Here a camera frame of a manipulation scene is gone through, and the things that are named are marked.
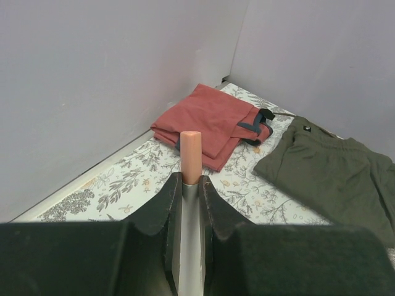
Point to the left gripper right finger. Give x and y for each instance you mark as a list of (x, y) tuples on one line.
[(244, 258)]

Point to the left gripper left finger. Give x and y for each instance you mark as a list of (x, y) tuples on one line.
[(138, 255)]

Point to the orange capped white pen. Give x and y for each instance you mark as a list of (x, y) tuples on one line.
[(191, 277)]

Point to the floral patterned table mat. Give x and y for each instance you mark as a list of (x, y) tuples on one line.
[(126, 181)]

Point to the folded olive green cloth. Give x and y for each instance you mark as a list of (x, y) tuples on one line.
[(340, 179)]

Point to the folded red cloth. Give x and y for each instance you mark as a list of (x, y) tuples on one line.
[(223, 120)]

